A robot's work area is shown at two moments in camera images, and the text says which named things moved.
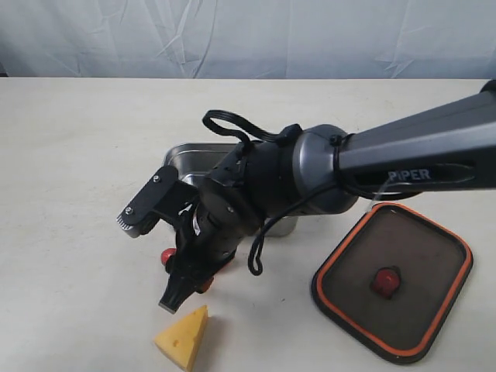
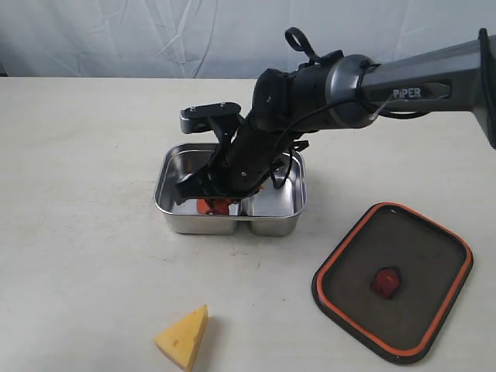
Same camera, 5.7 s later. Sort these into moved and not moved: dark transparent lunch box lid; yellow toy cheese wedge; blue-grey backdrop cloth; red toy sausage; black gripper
Moved: black gripper; red toy sausage
Not moved: blue-grey backdrop cloth; yellow toy cheese wedge; dark transparent lunch box lid
